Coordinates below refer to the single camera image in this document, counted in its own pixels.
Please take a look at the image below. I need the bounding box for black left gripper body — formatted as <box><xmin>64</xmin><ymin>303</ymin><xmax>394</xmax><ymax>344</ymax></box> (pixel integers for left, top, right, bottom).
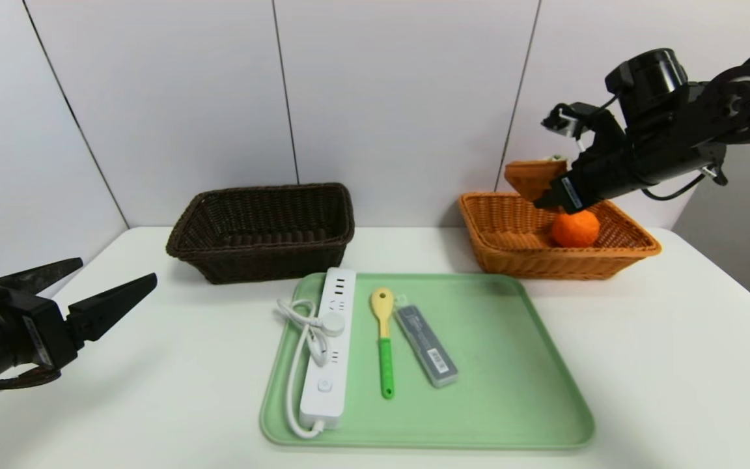
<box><xmin>0</xmin><ymin>279</ymin><xmax>79</xmax><ymax>390</ymax></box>

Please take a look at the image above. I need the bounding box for light green plastic tray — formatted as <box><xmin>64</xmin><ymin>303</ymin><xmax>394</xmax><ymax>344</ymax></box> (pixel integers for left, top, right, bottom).
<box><xmin>260</xmin><ymin>272</ymin><xmax>596</xmax><ymax>450</ymax></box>

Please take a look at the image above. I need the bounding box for dark brown wicker basket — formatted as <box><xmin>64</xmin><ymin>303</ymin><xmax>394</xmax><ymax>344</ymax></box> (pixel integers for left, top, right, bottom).
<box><xmin>166</xmin><ymin>183</ymin><xmax>355</xmax><ymax>285</ymax></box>

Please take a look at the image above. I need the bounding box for toy cake slice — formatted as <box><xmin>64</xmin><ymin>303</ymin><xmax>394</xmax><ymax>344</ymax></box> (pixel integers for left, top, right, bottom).
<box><xmin>504</xmin><ymin>156</ymin><xmax>569</xmax><ymax>201</ymax></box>

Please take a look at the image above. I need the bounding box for orange fruit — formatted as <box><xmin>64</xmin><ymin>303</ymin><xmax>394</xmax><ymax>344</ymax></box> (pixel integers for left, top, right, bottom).
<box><xmin>550</xmin><ymin>208</ymin><xmax>601</xmax><ymax>248</ymax></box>

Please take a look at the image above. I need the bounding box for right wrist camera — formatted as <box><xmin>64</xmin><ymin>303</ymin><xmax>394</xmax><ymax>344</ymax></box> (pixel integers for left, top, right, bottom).
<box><xmin>541</xmin><ymin>103</ymin><xmax>589</xmax><ymax>139</ymax></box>

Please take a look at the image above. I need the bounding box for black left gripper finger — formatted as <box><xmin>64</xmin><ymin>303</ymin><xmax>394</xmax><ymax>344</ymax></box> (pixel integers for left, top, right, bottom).
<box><xmin>66</xmin><ymin>272</ymin><xmax>158</xmax><ymax>348</ymax></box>
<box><xmin>0</xmin><ymin>257</ymin><xmax>84</xmax><ymax>295</ymax></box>

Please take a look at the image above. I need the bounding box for white power strip cord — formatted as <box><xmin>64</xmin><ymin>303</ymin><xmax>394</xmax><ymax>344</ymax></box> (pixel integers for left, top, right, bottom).
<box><xmin>275</xmin><ymin>298</ymin><xmax>346</xmax><ymax>440</ymax></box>

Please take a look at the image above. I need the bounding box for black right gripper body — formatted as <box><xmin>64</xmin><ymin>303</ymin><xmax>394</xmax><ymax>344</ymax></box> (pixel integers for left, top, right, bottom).
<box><xmin>549</xmin><ymin>150</ymin><xmax>643</xmax><ymax>215</ymax></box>

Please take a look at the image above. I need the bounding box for grey translucent compass case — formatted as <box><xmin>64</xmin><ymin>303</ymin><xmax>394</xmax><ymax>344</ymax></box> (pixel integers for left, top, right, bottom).
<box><xmin>393</xmin><ymin>296</ymin><xmax>459</xmax><ymax>389</ymax></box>

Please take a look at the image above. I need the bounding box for orange wicker basket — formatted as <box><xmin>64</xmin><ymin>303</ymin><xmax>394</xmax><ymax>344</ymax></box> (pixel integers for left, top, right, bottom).
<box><xmin>458</xmin><ymin>192</ymin><xmax>662</xmax><ymax>281</ymax></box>

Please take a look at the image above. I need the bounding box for yellow spoon with green handle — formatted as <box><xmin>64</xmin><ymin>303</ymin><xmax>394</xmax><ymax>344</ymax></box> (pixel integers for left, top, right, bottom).
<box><xmin>370</xmin><ymin>288</ymin><xmax>396</xmax><ymax>399</ymax></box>

